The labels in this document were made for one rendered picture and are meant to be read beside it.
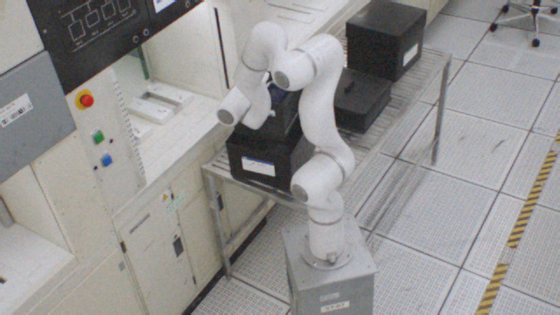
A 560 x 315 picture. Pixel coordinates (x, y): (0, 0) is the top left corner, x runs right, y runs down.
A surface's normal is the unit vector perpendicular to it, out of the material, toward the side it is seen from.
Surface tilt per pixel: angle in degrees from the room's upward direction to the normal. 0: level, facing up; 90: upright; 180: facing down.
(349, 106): 0
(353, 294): 90
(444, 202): 0
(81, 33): 90
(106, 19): 90
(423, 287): 0
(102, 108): 90
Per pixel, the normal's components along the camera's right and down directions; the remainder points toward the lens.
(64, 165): 0.84, 0.30
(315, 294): 0.21, 0.63
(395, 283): -0.07, -0.76
